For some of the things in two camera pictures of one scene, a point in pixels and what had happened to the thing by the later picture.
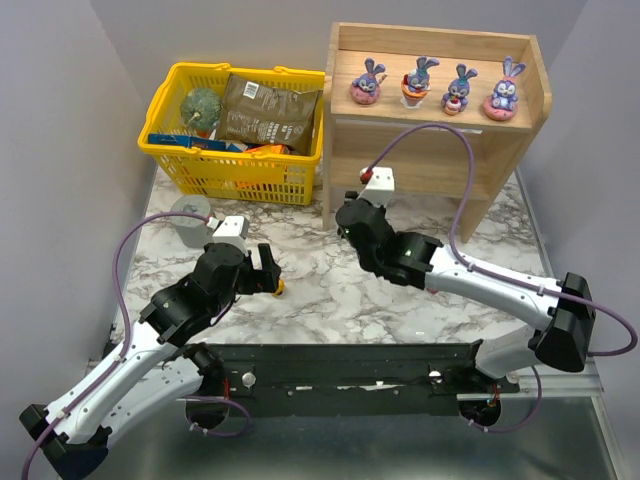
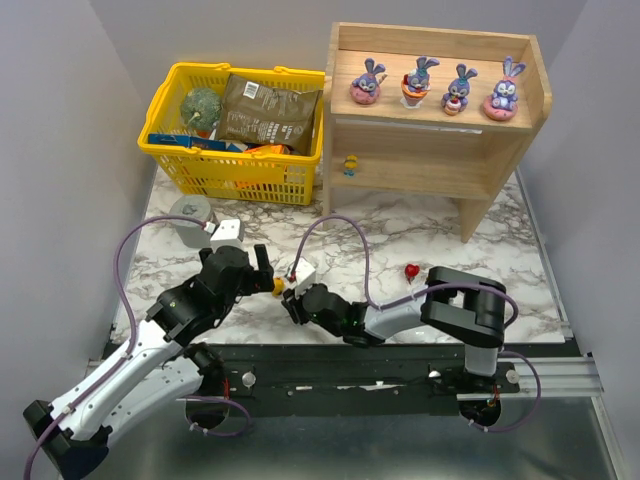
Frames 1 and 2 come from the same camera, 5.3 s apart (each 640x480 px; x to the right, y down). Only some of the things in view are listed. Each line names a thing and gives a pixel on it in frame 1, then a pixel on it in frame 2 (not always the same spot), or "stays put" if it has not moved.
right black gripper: x=351 y=212 → x=292 y=306
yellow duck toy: x=280 y=289 stays put
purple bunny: x=502 y=106 stays put
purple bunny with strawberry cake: x=456 y=99 stays put
